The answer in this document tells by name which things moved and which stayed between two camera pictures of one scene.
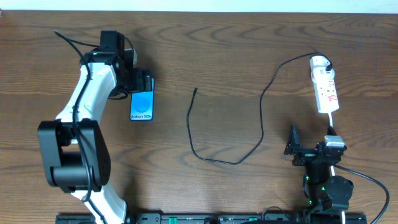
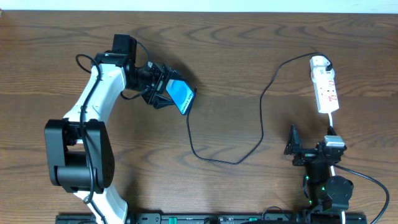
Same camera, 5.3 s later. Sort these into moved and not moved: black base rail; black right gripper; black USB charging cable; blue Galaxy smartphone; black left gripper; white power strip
Moved: blue Galaxy smartphone; black left gripper
Not moved: black USB charging cable; black base rail; white power strip; black right gripper
